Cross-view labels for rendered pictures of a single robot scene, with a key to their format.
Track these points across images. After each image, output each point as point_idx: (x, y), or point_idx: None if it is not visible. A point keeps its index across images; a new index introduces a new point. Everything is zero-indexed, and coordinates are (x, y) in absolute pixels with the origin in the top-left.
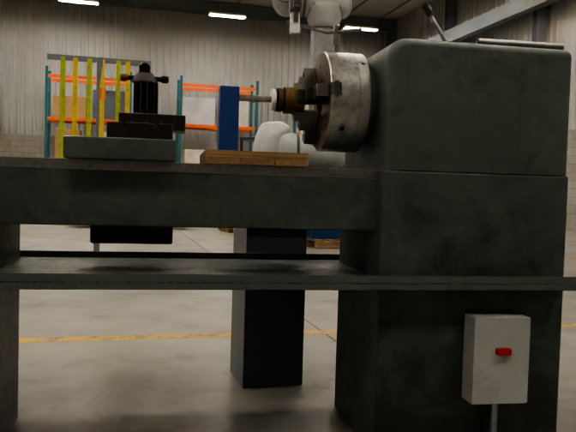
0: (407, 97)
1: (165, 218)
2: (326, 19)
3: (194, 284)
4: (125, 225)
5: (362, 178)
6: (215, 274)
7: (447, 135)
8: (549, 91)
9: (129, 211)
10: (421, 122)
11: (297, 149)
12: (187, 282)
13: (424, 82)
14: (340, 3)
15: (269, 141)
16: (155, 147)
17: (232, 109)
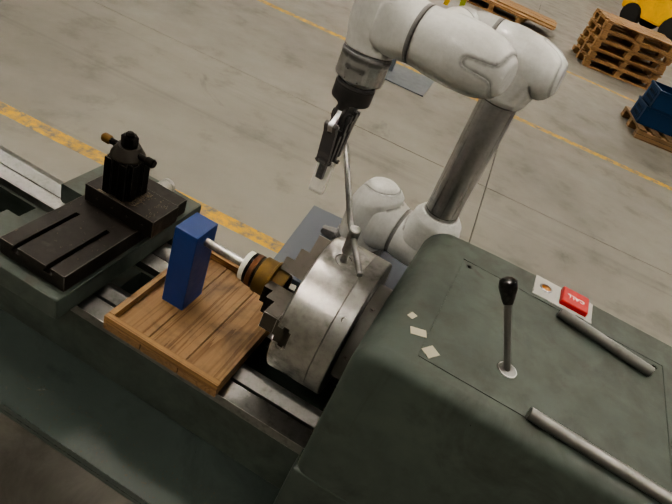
0: (353, 423)
1: (66, 345)
2: (498, 97)
3: (47, 440)
4: (31, 328)
5: (280, 442)
6: (66, 447)
7: (395, 493)
8: None
9: (35, 320)
10: (362, 458)
11: (387, 237)
12: (41, 435)
13: (388, 424)
14: (532, 84)
15: (360, 211)
16: (35, 296)
17: (185, 259)
